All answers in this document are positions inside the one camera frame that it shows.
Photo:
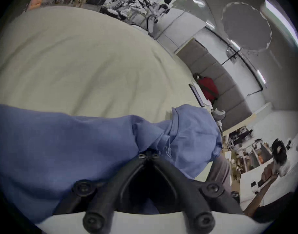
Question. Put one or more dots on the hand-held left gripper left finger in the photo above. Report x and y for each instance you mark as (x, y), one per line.
(107, 194)

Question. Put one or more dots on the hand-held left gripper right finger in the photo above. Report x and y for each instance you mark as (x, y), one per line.
(185, 194)

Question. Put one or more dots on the blue shirt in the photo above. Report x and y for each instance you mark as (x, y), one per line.
(66, 142)

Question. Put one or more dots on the white grey device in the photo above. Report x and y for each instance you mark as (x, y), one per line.
(219, 114)

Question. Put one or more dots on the red bag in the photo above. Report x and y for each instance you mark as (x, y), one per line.
(208, 88)

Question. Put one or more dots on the grey padded headboard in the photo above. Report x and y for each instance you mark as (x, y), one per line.
(228, 82)

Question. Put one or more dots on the bed with beige sheet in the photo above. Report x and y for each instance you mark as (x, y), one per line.
(90, 69)

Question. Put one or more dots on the white robot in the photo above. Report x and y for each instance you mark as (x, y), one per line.
(155, 14)

